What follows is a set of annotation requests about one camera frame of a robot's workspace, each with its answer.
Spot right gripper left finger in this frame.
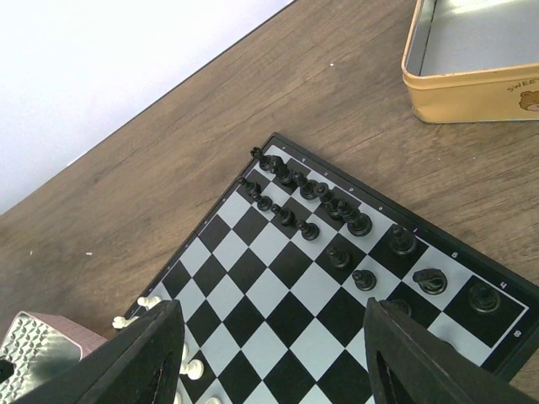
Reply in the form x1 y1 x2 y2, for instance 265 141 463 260
16 300 184 403

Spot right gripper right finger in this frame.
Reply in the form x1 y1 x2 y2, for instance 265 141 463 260
364 298 537 403

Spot white chess piece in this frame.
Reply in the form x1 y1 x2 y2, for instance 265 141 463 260
136 295 163 310
112 316 138 330

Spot white chess pawn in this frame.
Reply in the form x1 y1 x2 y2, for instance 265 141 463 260
179 359 205 380

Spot pink metal tin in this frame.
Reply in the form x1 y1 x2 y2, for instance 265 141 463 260
1 311 107 403

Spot black chess piece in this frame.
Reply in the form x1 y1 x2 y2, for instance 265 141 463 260
338 200 372 237
270 204 296 226
296 220 320 242
270 156 294 185
250 146 275 173
327 247 350 269
253 194 273 211
389 224 417 255
352 269 377 291
316 183 342 220
237 177 261 198
293 172 317 200

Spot black white chessboard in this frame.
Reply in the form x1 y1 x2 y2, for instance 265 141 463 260
145 134 538 403

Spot yellow metal tin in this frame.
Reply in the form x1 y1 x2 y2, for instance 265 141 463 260
401 0 538 124

